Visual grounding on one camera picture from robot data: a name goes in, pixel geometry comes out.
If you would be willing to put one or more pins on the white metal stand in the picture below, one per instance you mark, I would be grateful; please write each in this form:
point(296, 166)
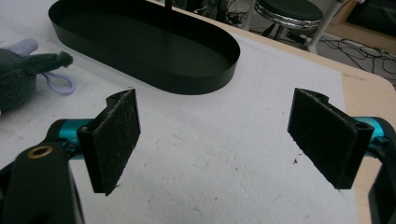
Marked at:
point(322, 25)

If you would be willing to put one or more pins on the black round stool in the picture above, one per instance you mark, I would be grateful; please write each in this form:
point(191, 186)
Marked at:
point(288, 14)

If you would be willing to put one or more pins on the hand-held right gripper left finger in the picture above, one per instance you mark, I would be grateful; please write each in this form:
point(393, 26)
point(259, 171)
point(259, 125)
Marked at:
point(109, 146)

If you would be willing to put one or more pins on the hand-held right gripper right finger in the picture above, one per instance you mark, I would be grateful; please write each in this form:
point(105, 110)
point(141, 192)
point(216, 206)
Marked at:
point(327, 140)

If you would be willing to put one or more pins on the grey plush toy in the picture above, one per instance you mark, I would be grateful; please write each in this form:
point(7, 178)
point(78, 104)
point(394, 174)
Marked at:
point(18, 77)

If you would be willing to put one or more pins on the black oval tray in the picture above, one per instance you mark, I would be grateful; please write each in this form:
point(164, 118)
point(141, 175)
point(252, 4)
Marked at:
point(146, 46)

